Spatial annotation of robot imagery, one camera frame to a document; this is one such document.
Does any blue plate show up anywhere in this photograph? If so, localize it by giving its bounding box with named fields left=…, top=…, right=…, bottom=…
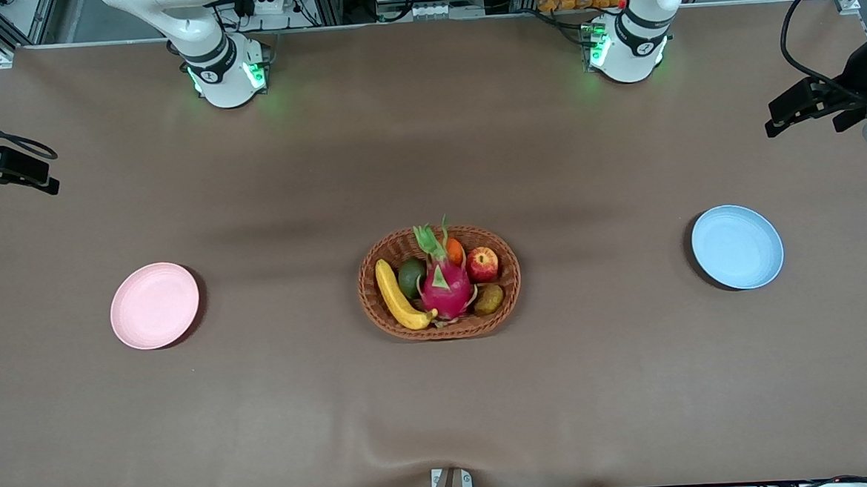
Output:
left=689, top=202, right=787, bottom=293

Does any brown tablecloth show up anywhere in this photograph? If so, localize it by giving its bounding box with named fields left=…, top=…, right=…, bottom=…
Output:
left=0, top=0, right=867, bottom=487

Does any green avocado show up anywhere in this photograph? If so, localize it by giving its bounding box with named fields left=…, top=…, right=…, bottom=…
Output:
left=397, top=256, right=430, bottom=302

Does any brown wicker basket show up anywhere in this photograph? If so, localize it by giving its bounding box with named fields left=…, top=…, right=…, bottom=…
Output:
left=354, top=221, right=525, bottom=345

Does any yellow banana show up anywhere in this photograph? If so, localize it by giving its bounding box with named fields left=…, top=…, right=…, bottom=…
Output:
left=373, top=256, right=439, bottom=333

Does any red apple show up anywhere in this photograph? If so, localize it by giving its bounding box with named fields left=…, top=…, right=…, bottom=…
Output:
left=465, top=245, right=501, bottom=284

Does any pink dragon fruit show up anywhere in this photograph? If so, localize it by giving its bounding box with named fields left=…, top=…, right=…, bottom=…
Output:
left=411, top=213, right=481, bottom=325

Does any brown kiwi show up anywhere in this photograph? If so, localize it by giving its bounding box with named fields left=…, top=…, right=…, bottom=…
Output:
left=473, top=283, right=506, bottom=317

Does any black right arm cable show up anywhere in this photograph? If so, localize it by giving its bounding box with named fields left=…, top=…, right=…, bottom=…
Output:
left=0, top=95, right=58, bottom=164

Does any pink plate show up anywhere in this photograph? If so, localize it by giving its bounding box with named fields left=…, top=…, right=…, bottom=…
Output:
left=107, top=260, right=204, bottom=353

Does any white power strip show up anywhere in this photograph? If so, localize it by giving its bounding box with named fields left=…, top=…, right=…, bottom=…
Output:
left=231, top=0, right=296, bottom=17

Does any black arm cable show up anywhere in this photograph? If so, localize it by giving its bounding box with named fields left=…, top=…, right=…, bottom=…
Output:
left=0, top=95, right=58, bottom=164
left=776, top=0, right=867, bottom=100

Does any white connector strip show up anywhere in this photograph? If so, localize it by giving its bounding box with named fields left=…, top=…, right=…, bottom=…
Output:
left=410, top=0, right=485, bottom=21

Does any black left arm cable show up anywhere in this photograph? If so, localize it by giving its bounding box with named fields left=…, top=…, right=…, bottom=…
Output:
left=776, top=0, right=867, bottom=100

